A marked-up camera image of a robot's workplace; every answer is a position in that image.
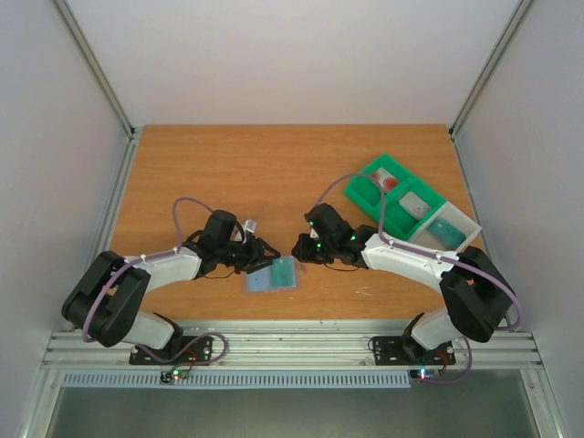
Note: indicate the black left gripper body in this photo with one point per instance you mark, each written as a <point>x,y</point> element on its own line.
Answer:
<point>235,256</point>

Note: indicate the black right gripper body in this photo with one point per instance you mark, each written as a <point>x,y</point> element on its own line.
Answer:
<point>308,249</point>

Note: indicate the pink leather card holder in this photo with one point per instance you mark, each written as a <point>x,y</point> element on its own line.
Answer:
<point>260,281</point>

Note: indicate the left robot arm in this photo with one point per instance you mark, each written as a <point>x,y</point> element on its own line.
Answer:
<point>105,304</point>

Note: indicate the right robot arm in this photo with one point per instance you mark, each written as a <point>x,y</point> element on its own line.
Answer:
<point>475,295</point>

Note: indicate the red circle card stack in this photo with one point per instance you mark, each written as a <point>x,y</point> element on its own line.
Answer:
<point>385,179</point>

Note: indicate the teal card stack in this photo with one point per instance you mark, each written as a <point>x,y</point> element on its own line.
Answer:
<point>448,235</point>

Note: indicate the small green bin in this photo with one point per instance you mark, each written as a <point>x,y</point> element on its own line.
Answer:
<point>397,222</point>

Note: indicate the large green bin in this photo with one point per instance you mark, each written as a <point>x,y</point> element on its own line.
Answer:
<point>367,194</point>

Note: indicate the white bin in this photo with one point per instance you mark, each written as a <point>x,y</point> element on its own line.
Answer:
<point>448,211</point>

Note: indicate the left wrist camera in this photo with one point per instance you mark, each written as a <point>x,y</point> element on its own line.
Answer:
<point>244,231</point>

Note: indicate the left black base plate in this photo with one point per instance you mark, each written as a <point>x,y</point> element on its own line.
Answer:
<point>185,349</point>

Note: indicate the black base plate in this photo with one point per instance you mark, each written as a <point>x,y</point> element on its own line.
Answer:
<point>185,349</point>
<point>395,350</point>

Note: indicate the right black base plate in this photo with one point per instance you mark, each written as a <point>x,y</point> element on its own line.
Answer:
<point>395,350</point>

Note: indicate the aluminium frame post left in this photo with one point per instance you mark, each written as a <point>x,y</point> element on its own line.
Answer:
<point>73,27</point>

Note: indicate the aluminium frame post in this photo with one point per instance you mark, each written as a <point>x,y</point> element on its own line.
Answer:
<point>73,27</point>
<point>503,43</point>

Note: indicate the aluminium front rail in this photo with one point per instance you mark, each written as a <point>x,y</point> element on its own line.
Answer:
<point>318,344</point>

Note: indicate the grey slotted cable duct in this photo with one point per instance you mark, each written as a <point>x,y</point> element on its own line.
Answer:
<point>239,379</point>

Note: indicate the aluminium frame post right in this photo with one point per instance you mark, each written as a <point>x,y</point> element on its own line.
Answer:
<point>503,43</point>

